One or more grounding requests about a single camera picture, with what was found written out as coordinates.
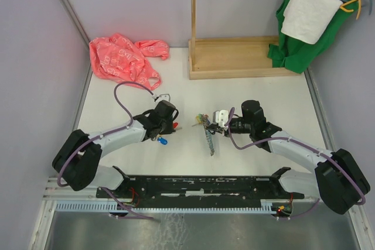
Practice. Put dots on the white towel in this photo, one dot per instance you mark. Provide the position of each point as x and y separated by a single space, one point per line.
306 20

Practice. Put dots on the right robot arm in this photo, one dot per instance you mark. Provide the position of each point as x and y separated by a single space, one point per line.
333 177

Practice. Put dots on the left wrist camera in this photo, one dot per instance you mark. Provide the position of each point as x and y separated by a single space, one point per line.
162 97

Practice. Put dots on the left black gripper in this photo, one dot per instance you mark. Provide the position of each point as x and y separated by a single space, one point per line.
170 129

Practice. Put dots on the wooden rack frame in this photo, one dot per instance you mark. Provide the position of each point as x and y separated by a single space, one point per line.
232 57

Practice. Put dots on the green shirt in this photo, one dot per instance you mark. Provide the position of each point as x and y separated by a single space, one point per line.
295 55

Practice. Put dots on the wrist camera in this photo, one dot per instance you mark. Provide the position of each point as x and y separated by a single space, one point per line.
221 118
162 97

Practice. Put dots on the silver key holder blue handle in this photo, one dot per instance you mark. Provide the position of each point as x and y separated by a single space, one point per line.
208 137

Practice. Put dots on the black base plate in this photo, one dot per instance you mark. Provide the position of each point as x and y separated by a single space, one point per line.
203 191

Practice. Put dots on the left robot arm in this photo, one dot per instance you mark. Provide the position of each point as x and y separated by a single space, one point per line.
78 161

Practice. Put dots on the pink patterned cloth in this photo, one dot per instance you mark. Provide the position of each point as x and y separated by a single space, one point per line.
118 59

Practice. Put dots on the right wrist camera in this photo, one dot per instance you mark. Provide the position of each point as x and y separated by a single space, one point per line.
221 118

